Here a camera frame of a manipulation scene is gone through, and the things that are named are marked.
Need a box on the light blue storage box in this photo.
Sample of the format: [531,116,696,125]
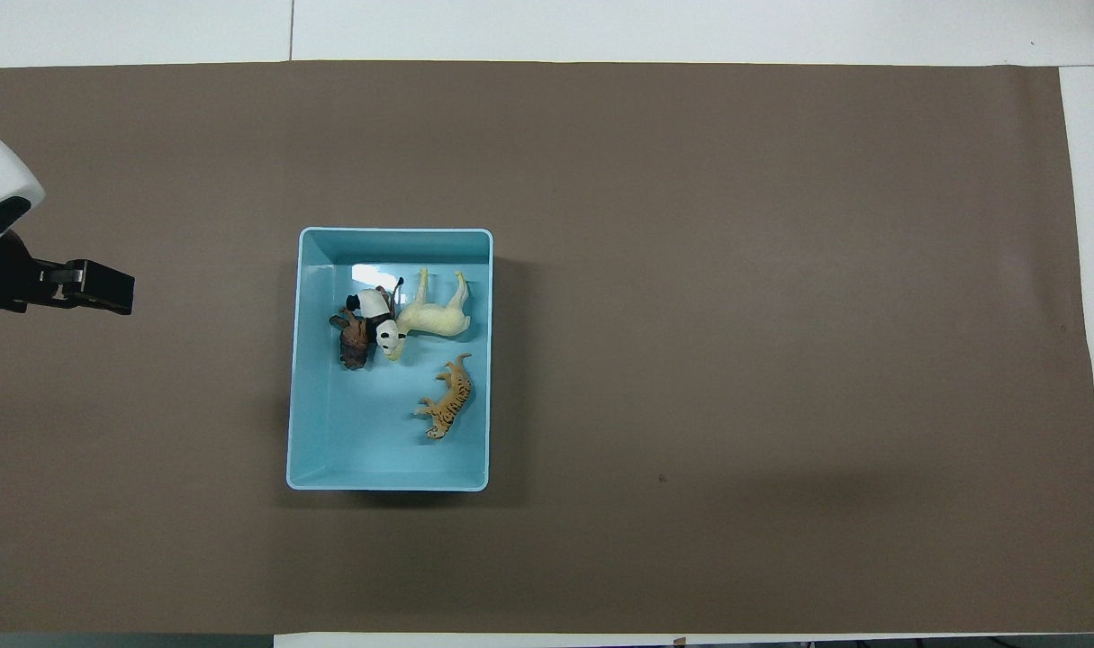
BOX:
[285,226,495,493]

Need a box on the cream horse toy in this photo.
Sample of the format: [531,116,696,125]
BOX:
[385,266,473,364]

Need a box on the orange tiger toy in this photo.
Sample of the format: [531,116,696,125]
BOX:
[412,351,475,441]

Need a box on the black white panda toy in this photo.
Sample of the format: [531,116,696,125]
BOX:
[345,292,405,355]

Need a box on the brown table mat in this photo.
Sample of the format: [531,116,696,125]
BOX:
[0,59,1094,636]

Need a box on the brown lion toy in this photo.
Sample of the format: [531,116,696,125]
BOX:
[328,277,405,372]

